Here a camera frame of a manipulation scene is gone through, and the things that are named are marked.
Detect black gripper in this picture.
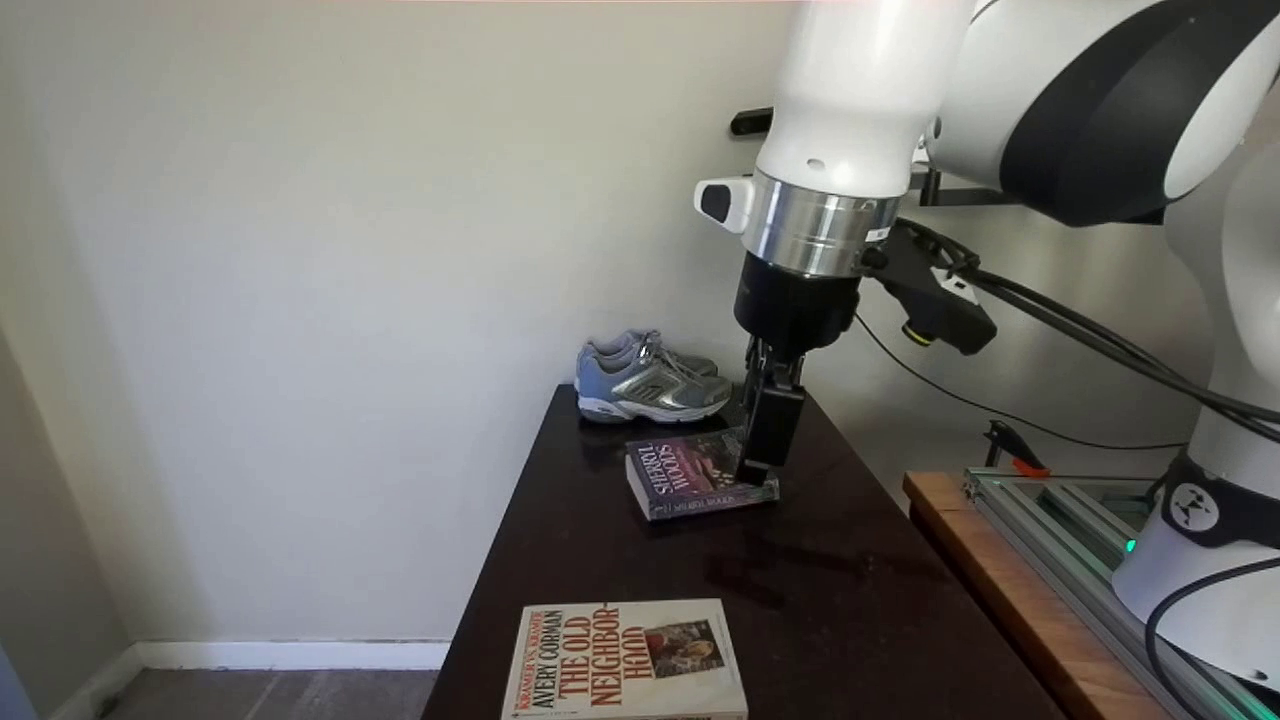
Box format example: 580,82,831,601
733,247,866,491

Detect thick paperback book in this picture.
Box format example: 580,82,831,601
620,427,788,526

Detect Old Neighborhood hardcover book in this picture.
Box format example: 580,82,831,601
496,597,753,720

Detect blue grey sneaker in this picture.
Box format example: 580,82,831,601
574,330,740,434

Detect red black clamp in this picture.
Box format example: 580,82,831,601
982,419,1058,480

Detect wooden board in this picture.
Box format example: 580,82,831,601
902,470,1177,720

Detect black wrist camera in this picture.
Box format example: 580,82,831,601
860,215,1001,361

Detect thin black cable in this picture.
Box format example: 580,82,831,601
852,314,1191,455

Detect black stereo camera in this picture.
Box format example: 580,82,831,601
730,105,782,142

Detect aluminium rail frame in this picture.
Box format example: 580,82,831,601
966,463,1280,720

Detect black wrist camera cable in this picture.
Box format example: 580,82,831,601
978,259,1280,436

